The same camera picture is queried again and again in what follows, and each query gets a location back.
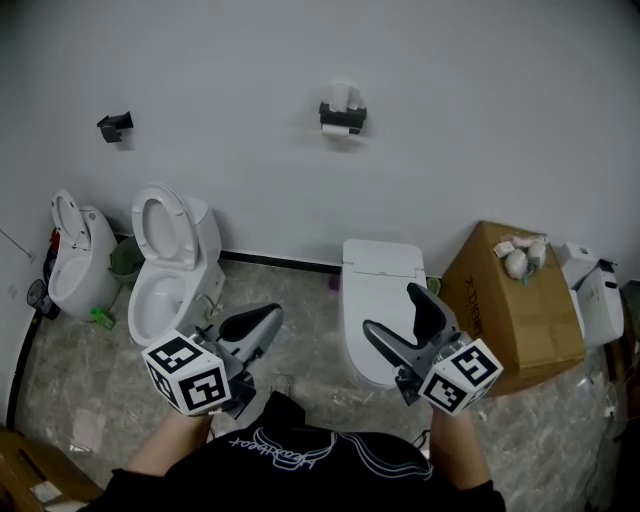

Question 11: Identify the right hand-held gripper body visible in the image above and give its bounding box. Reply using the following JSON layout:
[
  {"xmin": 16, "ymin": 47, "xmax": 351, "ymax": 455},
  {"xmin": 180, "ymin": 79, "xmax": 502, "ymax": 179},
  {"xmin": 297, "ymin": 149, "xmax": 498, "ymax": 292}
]
[{"xmin": 394, "ymin": 326, "xmax": 504, "ymax": 416}]

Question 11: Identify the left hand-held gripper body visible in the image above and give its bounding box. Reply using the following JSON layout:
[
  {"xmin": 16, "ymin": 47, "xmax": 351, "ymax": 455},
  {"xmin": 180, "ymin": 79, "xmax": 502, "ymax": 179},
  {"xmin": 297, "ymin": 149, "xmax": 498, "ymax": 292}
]
[{"xmin": 141, "ymin": 324, "xmax": 262, "ymax": 421}]

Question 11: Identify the person's left forearm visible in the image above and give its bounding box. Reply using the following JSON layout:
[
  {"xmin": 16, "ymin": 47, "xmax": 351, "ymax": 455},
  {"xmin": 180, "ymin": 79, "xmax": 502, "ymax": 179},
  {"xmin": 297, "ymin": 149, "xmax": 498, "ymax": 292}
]
[{"xmin": 127, "ymin": 412, "xmax": 217, "ymax": 477}]

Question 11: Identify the person's right forearm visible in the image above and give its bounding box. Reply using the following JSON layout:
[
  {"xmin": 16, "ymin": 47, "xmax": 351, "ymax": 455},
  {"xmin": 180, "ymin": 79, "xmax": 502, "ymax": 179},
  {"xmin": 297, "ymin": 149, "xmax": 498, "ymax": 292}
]
[{"xmin": 428, "ymin": 407, "xmax": 492, "ymax": 490}]

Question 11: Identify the white toilet with closed lid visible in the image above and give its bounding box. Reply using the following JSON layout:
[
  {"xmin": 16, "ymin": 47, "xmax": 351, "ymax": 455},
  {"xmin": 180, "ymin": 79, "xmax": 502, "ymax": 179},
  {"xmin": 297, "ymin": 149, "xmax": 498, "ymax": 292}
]
[{"xmin": 340, "ymin": 238, "xmax": 442, "ymax": 392}]

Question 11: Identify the white toilet with raised seat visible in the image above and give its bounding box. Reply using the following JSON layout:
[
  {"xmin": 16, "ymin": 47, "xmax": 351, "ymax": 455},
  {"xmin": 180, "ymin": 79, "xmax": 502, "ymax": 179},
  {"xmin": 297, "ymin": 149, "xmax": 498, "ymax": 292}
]
[{"xmin": 126, "ymin": 181, "xmax": 225, "ymax": 349}]

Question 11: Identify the small white toilet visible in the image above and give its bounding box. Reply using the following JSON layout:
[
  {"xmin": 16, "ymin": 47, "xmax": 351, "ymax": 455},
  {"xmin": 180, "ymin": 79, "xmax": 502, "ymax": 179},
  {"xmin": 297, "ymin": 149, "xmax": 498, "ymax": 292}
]
[{"xmin": 47, "ymin": 188, "xmax": 120, "ymax": 322}]

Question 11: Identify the black toilet paper holder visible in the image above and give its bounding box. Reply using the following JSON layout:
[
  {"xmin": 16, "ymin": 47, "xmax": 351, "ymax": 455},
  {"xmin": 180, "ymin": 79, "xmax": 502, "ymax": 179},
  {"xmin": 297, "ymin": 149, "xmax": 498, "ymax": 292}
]
[{"xmin": 318, "ymin": 99, "xmax": 369, "ymax": 136}]

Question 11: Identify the brown cardboard box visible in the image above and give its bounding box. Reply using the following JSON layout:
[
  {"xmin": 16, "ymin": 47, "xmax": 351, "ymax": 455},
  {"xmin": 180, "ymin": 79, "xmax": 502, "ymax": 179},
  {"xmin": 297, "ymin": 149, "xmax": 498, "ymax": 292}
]
[{"xmin": 438, "ymin": 220, "xmax": 587, "ymax": 400}]

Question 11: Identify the green plastic object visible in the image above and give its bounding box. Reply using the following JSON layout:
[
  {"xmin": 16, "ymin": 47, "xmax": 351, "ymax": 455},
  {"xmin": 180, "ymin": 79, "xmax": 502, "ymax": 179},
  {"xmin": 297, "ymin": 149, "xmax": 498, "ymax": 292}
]
[{"xmin": 89, "ymin": 306, "xmax": 117, "ymax": 332}]

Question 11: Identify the green waste bin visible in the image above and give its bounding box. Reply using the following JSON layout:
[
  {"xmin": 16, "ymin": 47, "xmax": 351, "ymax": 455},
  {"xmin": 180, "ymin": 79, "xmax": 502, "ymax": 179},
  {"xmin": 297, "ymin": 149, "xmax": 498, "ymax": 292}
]
[{"xmin": 108, "ymin": 236, "xmax": 147, "ymax": 282}]

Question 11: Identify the person's black printed shirt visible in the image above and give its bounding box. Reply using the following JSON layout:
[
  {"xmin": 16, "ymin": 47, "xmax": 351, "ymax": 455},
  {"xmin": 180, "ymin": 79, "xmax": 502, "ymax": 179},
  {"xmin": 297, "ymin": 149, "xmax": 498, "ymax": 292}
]
[{"xmin": 89, "ymin": 390, "xmax": 507, "ymax": 512}]

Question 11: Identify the black round object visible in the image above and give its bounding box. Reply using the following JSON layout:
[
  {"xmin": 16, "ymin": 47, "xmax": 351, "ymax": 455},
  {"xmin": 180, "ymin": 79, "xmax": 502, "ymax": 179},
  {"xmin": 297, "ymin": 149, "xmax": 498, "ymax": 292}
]
[{"xmin": 26, "ymin": 278, "xmax": 62, "ymax": 322}]

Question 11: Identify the white water hose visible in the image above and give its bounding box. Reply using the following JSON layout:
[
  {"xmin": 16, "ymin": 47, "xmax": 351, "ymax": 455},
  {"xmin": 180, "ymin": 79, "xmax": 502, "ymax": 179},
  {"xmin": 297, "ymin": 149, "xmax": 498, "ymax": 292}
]
[{"xmin": 197, "ymin": 292, "xmax": 225, "ymax": 319}]

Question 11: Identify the white wall appliance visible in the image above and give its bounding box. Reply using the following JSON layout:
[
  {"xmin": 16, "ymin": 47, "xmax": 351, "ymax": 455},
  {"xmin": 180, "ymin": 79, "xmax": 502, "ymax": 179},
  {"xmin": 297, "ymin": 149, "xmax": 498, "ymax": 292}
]
[{"xmin": 558, "ymin": 241, "xmax": 627, "ymax": 350}]

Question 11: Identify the black wall bracket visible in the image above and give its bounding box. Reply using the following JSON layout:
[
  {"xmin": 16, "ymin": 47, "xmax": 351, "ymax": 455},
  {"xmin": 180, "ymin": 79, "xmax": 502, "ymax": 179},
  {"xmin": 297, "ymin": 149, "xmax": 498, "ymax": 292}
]
[{"xmin": 96, "ymin": 110, "xmax": 135, "ymax": 144}]

